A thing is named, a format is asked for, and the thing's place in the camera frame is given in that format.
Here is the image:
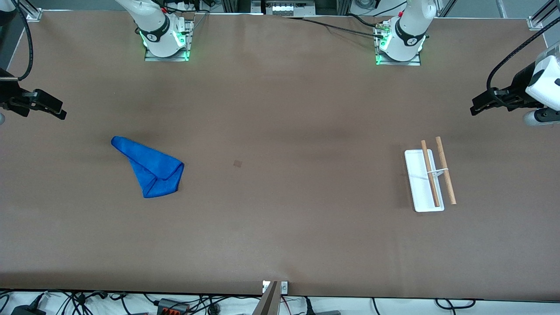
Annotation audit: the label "blue microfibre towel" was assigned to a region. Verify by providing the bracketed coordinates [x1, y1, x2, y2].
[111, 136, 185, 199]

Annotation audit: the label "white rack with wooden bars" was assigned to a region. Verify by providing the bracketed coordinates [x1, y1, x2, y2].
[404, 136, 457, 213]

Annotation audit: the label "black power adapter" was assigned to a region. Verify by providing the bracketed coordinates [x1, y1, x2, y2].
[11, 304, 44, 315]

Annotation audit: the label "white socket strip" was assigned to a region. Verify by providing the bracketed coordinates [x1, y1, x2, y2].
[265, 0, 315, 16]

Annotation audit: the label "black power strip orange switches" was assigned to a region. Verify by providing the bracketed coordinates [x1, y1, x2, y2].
[155, 298, 191, 315]

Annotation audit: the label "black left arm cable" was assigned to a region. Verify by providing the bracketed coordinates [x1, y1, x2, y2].
[487, 17, 560, 95]

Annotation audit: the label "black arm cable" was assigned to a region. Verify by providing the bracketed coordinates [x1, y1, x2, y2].
[14, 0, 35, 81]
[487, 17, 560, 95]

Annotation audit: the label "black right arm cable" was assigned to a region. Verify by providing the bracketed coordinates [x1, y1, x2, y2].
[14, 0, 35, 81]

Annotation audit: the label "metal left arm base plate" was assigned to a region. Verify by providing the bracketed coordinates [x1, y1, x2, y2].
[375, 22, 421, 66]

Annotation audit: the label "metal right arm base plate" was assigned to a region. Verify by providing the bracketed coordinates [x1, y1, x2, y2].
[144, 20, 193, 62]

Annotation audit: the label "black cable on table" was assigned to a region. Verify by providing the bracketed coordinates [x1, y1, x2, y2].
[282, 15, 385, 39]

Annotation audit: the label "looped black floor cable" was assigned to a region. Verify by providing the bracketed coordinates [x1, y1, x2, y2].
[434, 298, 476, 309]

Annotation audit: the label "grey camera mount pole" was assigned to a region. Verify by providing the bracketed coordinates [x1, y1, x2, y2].
[253, 281, 281, 315]

